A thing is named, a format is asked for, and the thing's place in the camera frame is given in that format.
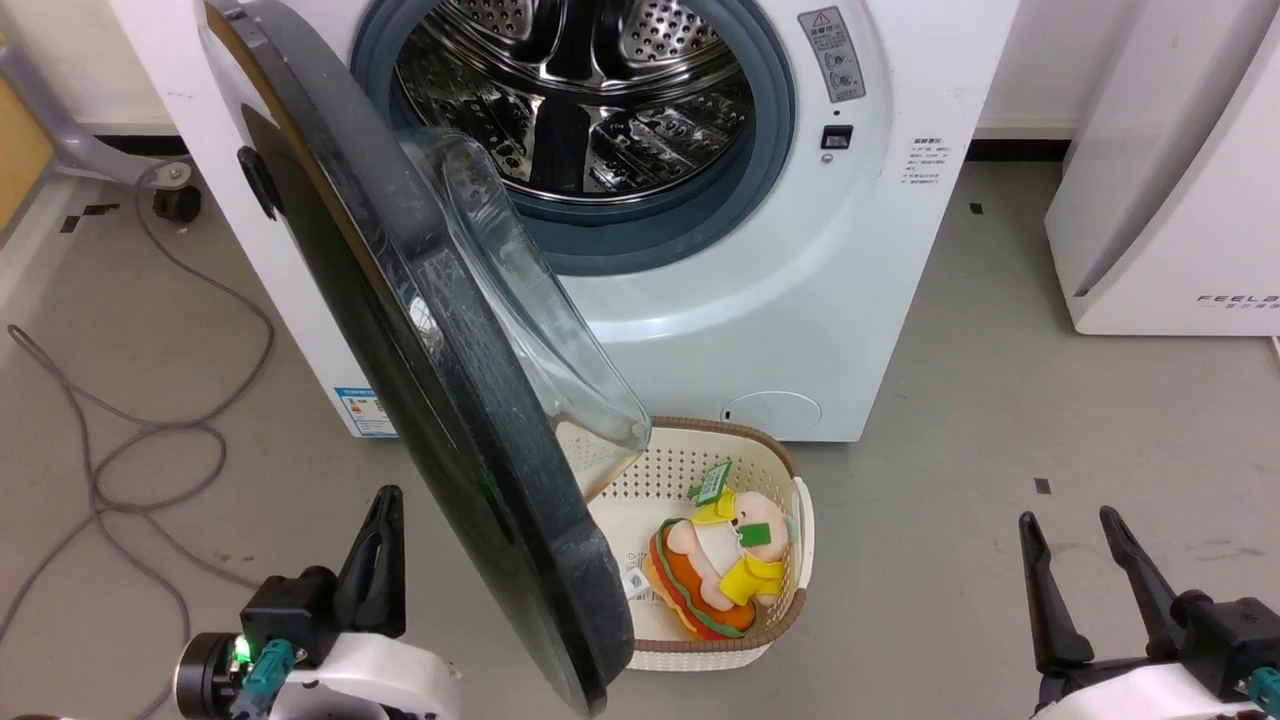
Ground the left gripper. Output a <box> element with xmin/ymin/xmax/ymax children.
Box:
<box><xmin>175</xmin><ymin>485</ymin><xmax>462</xmax><ymax>720</ymax></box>

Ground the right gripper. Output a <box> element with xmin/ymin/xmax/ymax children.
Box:
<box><xmin>1019</xmin><ymin>505</ymin><xmax>1280</xmax><ymax>720</ymax></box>

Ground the black round washing machine door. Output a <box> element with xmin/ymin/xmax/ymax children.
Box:
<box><xmin>197</xmin><ymin>0</ymin><xmax>653</xmax><ymax>717</ymax></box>

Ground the white front-load washing machine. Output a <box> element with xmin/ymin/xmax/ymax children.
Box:
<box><xmin>108</xmin><ymin>0</ymin><xmax>1021</xmax><ymax>443</ymax></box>

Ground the steel washing machine drum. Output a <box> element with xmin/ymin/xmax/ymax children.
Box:
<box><xmin>394</xmin><ymin>0</ymin><xmax>755</xmax><ymax>197</ymax></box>

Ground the grey rubber door gasket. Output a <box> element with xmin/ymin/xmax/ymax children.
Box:
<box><xmin>350</xmin><ymin>0</ymin><xmax>798</xmax><ymax>278</ymax></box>

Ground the blue energy label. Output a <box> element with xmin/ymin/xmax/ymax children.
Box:
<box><xmin>334</xmin><ymin>387</ymin><xmax>400</xmax><ymax>439</ymax></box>

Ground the cream laundry basket brown rim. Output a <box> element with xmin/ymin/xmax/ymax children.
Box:
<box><xmin>553</xmin><ymin>416</ymin><xmax>816</xmax><ymax>672</ymax></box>

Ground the burger plush toy doll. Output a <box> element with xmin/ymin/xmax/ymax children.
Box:
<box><xmin>640</xmin><ymin>460</ymin><xmax>801</xmax><ymax>642</ymax></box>

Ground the white appliance with grey stripe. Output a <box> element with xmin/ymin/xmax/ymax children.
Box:
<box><xmin>1044</xmin><ymin>0</ymin><xmax>1280</xmax><ymax>338</ymax></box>

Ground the black caster wheel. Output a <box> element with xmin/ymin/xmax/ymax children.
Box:
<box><xmin>152</xmin><ymin>185</ymin><xmax>203</xmax><ymax>224</ymax></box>

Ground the yellow wooden panel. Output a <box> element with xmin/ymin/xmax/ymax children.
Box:
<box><xmin>0</xmin><ymin>70</ymin><xmax>57</xmax><ymax>233</ymax></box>

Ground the grey warning sticker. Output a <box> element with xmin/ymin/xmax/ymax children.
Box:
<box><xmin>797</xmin><ymin>7</ymin><xmax>868</xmax><ymax>104</ymax></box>

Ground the grey floor cable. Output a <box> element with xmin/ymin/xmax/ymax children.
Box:
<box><xmin>0</xmin><ymin>160</ymin><xmax>277</xmax><ymax>720</ymax></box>

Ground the grey metal frame leg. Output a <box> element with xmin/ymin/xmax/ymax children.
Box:
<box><xmin>0</xmin><ymin>28</ymin><xmax>193</xmax><ymax>188</ymax></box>

